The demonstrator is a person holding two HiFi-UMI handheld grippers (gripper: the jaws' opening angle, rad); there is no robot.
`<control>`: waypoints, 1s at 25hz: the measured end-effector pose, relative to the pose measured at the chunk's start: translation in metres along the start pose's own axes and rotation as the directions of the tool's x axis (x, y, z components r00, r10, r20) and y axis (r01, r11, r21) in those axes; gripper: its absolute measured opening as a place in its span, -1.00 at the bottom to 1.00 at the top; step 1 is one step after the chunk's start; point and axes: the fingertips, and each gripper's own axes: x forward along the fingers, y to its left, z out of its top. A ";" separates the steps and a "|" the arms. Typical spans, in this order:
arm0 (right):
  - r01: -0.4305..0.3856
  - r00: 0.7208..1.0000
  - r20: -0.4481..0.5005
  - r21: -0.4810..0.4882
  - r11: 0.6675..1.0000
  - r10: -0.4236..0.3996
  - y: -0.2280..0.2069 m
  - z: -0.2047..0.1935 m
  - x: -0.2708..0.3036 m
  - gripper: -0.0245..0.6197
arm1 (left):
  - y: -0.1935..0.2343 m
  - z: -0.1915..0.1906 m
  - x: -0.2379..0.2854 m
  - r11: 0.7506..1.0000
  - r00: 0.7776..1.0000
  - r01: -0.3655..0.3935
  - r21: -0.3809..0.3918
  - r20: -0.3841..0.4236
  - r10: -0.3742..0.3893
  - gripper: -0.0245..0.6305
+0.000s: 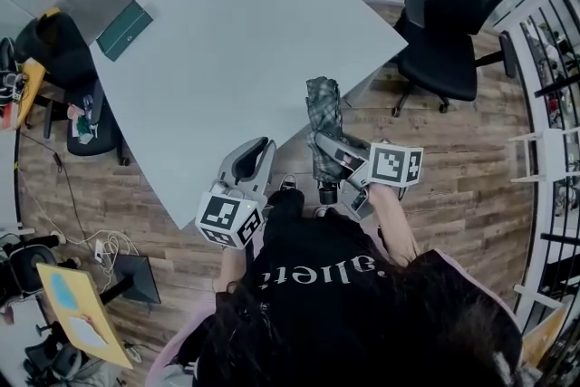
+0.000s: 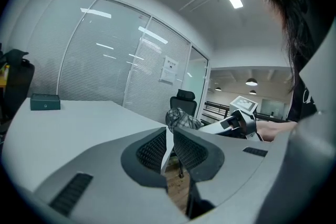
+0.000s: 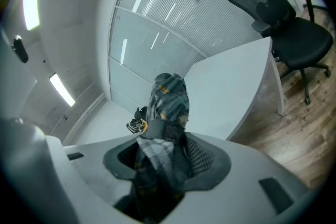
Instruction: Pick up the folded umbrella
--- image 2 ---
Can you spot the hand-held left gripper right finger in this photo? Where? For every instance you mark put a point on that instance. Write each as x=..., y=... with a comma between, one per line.
x=236, y=160

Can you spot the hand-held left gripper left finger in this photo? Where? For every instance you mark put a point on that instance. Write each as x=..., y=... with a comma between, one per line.
x=105, y=178

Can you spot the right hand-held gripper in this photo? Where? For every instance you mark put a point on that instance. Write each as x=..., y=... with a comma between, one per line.
x=244, y=123

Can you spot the dark plaid umbrella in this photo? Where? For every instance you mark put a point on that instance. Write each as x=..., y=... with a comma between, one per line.
x=181, y=118

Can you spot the person's right forearm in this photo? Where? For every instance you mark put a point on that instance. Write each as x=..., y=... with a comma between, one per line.
x=275, y=129

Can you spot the black metal railing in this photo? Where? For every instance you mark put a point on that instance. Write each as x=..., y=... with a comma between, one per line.
x=218, y=110

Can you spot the black pendant lamp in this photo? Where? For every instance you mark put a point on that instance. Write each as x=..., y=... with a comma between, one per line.
x=218, y=89
x=252, y=92
x=251, y=82

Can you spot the black mesh office chair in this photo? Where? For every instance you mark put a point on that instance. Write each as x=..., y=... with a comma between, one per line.
x=183, y=105

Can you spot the glass door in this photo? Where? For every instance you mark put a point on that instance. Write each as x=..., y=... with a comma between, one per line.
x=195, y=81

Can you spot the white table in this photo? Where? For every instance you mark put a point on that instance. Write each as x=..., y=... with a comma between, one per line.
x=78, y=126

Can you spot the white paper notice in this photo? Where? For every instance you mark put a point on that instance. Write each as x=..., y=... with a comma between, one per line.
x=169, y=70

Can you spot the dark green box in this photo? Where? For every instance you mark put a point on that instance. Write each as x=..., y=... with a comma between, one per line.
x=44, y=103

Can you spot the person's black and pink top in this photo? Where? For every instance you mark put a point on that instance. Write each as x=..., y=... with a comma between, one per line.
x=309, y=60

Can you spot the black office chair with clutter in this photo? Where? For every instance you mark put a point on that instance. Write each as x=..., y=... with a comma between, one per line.
x=18, y=81

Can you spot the yellow desk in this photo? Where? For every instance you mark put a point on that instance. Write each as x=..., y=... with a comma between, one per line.
x=4, y=76

